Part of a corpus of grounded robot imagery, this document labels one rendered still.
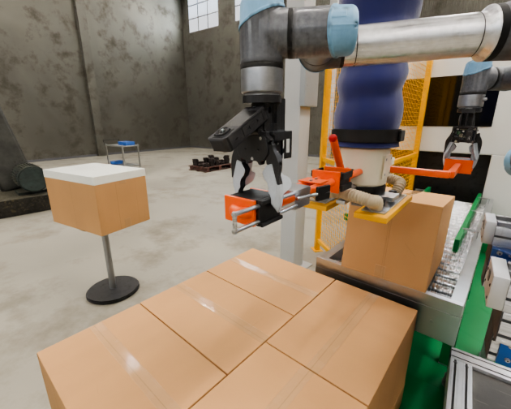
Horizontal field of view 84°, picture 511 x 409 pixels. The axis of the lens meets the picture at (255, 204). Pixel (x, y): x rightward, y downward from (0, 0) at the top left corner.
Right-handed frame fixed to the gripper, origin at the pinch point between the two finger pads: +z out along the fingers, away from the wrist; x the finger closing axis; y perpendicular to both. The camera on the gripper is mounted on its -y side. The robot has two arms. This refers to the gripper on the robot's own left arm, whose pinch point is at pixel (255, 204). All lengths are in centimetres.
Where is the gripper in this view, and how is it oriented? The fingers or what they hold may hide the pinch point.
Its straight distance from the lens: 56.0
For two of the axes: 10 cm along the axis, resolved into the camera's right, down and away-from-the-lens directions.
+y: 6.3, -2.3, 7.4
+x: -7.8, -1.7, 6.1
